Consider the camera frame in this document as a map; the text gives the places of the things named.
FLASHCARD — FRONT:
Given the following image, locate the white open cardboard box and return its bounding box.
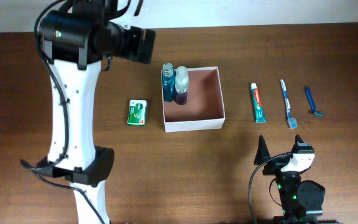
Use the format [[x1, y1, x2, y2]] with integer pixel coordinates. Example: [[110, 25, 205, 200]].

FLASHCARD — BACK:
[[162, 67, 226, 133]]

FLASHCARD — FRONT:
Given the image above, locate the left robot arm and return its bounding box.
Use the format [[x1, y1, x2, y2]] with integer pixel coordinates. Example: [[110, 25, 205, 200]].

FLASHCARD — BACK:
[[21, 0, 155, 223]]

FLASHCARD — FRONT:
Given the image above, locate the toothpaste tube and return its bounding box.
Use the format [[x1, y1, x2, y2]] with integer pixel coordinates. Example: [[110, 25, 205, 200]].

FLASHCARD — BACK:
[[250, 83, 266, 123]]

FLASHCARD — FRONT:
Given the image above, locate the green white soap bar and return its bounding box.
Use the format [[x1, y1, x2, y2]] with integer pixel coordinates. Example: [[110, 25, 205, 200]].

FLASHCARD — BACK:
[[127, 100, 147, 126]]

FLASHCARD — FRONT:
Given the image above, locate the blue white toothbrush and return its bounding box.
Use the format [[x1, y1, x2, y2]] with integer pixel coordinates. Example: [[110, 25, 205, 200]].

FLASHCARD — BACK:
[[280, 79, 298, 129]]

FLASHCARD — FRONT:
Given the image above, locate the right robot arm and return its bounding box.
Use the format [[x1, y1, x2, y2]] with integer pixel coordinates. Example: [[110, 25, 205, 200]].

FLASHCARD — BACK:
[[248, 134, 338, 224]]

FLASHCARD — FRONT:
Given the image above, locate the clear purple spray bottle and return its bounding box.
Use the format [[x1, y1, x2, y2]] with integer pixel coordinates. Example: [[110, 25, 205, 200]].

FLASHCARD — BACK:
[[175, 66, 190, 105]]

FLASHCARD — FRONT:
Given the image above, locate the blue disposable razor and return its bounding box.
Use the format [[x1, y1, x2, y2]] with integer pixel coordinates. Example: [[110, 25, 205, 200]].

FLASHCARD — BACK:
[[305, 86, 324, 116]]

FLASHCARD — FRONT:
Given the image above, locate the teal mouthwash bottle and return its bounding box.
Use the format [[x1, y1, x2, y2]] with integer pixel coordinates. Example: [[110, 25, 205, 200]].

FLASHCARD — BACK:
[[162, 63, 175, 102]]

